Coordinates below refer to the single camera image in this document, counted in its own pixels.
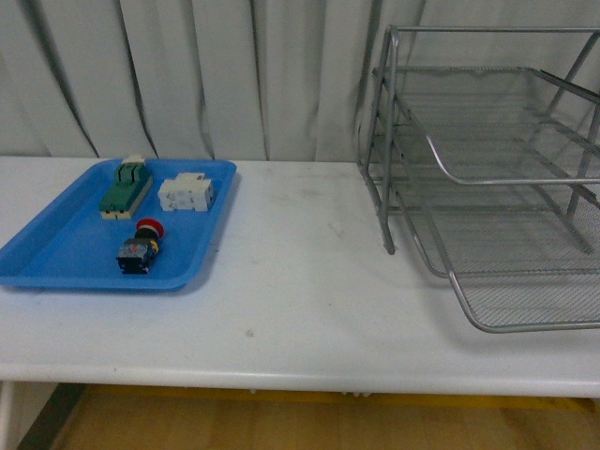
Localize red emergency stop button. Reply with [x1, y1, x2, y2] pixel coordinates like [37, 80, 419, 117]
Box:
[116, 217, 165, 275]

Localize silver mesh tray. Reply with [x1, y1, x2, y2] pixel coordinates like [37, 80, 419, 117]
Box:
[390, 166, 599, 285]
[393, 129, 599, 333]
[374, 67, 599, 186]

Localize white circuit breaker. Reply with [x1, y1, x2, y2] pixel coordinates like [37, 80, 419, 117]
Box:
[158, 172, 216, 212]

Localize silver mesh bottom tray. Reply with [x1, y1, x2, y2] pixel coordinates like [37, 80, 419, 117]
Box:
[390, 166, 599, 285]

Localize white curtain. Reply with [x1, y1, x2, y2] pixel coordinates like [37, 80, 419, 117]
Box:
[1, 1, 599, 161]

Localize silver mesh top tray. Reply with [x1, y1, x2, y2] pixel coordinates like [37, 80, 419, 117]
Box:
[374, 67, 599, 186]

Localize blue plastic tray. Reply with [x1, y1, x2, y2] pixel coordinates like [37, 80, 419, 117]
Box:
[1, 159, 236, 291]

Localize silver mesh rack frame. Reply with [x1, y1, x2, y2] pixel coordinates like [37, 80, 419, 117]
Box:
[358, 25, 600, 256]

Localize green knife switch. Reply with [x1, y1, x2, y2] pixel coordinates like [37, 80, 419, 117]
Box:
[98, 156, 154, 220]

